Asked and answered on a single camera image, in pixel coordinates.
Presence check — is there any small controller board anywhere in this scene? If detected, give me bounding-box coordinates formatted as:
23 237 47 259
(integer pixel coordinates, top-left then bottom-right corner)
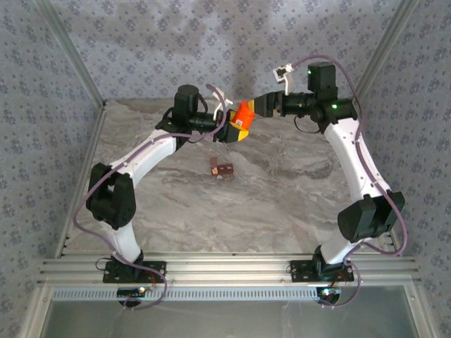
116 286 147 298
316 286 342 299

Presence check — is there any brown pill organizer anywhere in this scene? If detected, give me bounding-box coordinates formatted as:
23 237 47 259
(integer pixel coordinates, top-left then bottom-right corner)
209 156 235 180

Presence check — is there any slotted grey cable duct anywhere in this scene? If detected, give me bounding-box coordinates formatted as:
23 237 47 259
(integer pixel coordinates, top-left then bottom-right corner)
51 285 320 303

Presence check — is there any aluminium corner post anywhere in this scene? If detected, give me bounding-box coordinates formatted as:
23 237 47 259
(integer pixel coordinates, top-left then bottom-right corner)
347 0 421 108
33 0 108 108

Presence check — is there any aluminium side rail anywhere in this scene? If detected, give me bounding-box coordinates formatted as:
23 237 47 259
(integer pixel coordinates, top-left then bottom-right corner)
347 101 403 257
52 101 109 260

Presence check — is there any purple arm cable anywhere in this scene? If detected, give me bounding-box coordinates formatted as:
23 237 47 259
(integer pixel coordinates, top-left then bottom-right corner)
72 83 228 311
290 54 409 310

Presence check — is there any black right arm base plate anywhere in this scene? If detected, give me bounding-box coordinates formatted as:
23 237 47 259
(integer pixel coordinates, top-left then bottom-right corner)
288 259 355 284

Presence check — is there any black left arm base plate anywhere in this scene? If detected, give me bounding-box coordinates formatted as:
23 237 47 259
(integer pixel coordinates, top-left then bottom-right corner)
101 259 168 284

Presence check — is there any aluminium bottom frame bar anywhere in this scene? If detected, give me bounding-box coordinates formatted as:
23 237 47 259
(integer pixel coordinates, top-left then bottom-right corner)
16 284 54 338
404 281 441 338

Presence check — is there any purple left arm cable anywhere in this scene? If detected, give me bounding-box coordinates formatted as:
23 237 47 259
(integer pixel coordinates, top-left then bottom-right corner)
72 83 228 311

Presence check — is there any floral patterned backdrop cloth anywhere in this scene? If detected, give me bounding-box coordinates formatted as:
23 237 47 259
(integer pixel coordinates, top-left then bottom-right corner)
0 0 451 338

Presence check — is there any aluminium mounting rail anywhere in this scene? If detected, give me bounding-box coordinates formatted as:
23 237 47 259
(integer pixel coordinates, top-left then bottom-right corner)
37 251 423 284

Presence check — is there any grey metal sheet panel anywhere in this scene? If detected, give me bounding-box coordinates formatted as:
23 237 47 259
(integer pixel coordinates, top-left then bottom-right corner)
38 299 422 338

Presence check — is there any orange pill bottle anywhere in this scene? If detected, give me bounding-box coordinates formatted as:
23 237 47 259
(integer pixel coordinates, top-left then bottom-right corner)
234 100 257 131

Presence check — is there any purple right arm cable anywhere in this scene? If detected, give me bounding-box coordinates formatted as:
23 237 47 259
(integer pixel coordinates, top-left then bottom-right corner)
290 54 409 310

